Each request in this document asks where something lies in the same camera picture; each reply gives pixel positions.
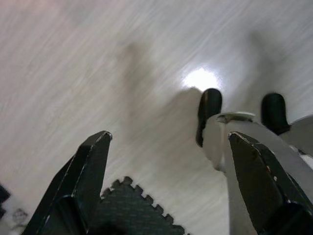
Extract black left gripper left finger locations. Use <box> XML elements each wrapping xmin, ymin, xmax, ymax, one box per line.
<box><xmin>23</xmin><ymin>130</ymin><xmax>113</xmax><ymax>235</ymax></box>

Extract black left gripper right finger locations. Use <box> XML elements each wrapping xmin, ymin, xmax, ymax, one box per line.
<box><xmin>228</xmin><ymin>131</ymin><xmax>313</xmax><ymax>235</ymax></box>

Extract black foam puzzle mat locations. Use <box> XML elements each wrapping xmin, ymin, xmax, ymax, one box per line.
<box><xmin>92</xmin><ymin>176</ymin><xmax>183</xmax><ymax>235</ymax></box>
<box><xmin>0</xmin><ymin>185</ymin><xmax>12</xmax><ymax>220</ymax></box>

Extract grey robot right leg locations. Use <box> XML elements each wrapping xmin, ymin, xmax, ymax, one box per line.
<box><xmin>260</xmin><ymin>93</ymin><xmax>313</xmax><ymax>157</ymax></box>

